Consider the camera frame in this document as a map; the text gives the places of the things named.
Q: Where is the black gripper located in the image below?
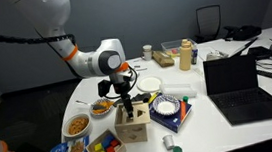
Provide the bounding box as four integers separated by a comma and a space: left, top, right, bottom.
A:
98, 71, 137, 118

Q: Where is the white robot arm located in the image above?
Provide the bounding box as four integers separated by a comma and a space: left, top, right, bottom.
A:
0, 0, 137, 152

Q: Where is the black remote control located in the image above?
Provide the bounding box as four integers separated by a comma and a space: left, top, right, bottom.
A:
257, 70, 272, 78

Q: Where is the white small cup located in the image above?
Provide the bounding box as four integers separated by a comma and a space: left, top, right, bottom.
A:
162, 135, 175, 150

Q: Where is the black bag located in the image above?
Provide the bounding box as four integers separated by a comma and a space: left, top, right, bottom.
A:
225, 25, 261, 41

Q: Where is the blue snack bag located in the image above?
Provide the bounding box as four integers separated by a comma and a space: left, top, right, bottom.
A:
50, 136, 90, 152

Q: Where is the metal spoon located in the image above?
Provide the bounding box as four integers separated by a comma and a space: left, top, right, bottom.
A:
75, 97, 108, 113

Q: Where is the white bowl of pretzels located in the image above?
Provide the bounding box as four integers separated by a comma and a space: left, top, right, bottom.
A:
62, 113, 92, 139

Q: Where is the white round plate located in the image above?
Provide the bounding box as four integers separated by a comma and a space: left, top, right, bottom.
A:
137, 76, 162, 93

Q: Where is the black office chair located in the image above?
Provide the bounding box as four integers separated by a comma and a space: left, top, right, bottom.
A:
195, 5, 221, 44

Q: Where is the patterned bowl of chips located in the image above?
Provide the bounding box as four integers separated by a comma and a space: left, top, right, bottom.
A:
90, 98, 114, 116

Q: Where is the yellow mustard bottle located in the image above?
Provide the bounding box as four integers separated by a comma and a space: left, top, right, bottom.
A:
179, 39, 192, 71

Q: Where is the wooden shape sorter box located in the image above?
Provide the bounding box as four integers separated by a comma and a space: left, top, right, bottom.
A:
114, 101, 150, 143

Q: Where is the wooden tray of blocks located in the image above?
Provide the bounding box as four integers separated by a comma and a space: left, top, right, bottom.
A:
86, 130, 126, 152

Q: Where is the clear plastic box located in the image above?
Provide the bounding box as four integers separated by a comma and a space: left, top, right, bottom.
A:
159, 83, 197, 98

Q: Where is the clear plastic container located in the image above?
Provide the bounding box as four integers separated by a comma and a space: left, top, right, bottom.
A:
161, 39, 196, 57

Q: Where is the black cable conduit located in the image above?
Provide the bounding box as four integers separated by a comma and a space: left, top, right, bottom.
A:
0, 20, 76, 50

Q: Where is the black laptop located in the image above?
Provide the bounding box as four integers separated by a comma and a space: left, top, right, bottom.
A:
203, 55, 272, 126

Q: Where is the blue patterned bowl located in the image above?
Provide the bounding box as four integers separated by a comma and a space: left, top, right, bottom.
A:
152, 94, 180, 116

